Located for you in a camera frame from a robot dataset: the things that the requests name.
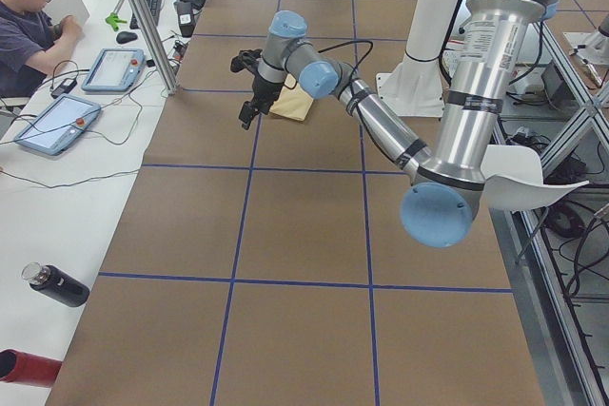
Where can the black keyboard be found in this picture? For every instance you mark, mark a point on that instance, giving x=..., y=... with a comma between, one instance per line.
x=148, y=4

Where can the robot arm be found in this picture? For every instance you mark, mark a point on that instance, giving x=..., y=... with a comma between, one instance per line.
x=444, y=149

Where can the black computer mouse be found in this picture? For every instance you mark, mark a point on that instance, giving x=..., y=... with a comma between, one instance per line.
x=124, y=37

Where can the seated person dark shirt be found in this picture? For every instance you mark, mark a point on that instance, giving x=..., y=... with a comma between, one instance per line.
x=32, y=46

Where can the red cylinder bottle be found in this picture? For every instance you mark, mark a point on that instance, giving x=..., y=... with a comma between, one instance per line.
x=28, y=369

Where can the black bottle steel cap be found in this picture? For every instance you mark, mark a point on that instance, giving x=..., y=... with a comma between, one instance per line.
x=55, y=284

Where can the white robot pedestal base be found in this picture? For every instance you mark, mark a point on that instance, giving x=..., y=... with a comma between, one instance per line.
x=414, y=87

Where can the green plastic object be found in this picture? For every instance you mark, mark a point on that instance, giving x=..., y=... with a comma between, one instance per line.
x=114, y=21

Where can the cream long-sleeve printed shirt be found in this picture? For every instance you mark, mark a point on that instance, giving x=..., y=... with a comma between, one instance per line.
x=294, y=103

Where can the far teach pendant tablet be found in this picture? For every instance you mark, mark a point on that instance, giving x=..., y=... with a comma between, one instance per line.
x=114, y=70

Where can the white plastic chair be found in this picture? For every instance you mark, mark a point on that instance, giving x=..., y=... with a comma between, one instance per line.
x=514, y=180

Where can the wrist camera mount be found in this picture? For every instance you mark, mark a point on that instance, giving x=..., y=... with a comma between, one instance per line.
x=248, y=59

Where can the near teach pendant tablet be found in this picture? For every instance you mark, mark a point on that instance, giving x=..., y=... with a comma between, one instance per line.
x=59, y=125

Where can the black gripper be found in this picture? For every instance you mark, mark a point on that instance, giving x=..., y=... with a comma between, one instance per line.
x=263, y=89

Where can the teach pendant tablet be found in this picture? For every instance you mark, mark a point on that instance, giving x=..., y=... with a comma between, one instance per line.
x=114, y=70
x=59, y=125

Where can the aluminium frame post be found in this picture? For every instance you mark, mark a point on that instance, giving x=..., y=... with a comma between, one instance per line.
x=154, y=44

